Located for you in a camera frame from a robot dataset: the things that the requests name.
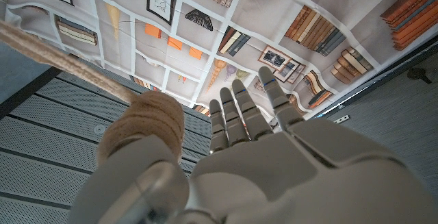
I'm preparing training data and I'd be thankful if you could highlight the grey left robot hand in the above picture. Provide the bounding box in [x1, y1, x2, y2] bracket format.
[66, 66, 438, 224]

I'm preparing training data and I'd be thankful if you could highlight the printed bookshelf backdrop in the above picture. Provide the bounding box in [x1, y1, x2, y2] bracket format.
[0, 0, 438, 119]

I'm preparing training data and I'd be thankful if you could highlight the black door handle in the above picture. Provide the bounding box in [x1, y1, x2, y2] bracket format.
[406, 66, 433, 85]

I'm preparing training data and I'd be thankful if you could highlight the dark grey door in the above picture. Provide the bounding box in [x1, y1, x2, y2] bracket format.
[307, 52, 438, 197]

